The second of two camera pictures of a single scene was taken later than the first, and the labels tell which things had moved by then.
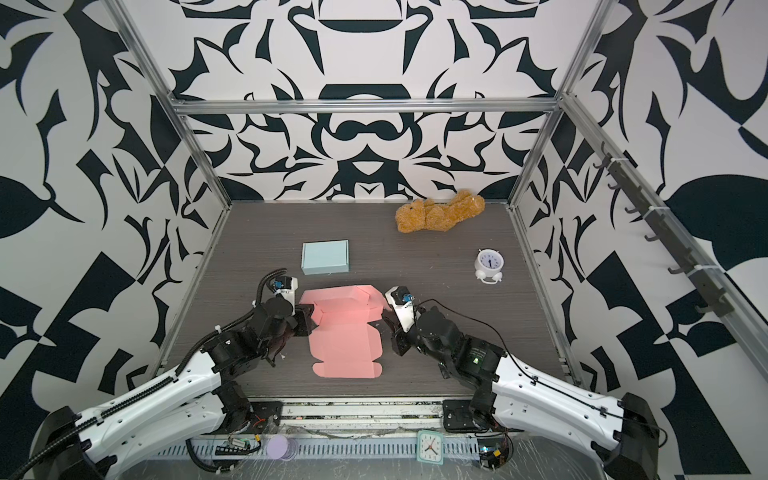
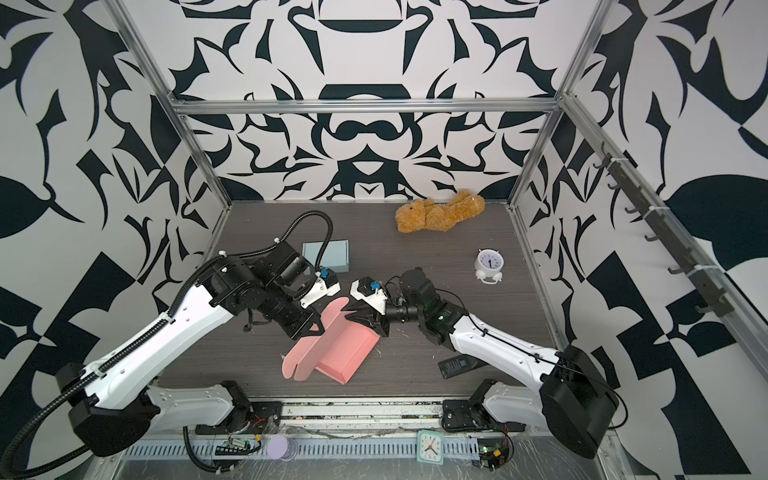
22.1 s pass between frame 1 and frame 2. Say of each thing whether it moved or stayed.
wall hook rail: stayed
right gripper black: moved
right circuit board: stayed
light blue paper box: stayed
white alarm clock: stayed
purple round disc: stayed
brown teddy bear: stayed
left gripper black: moved
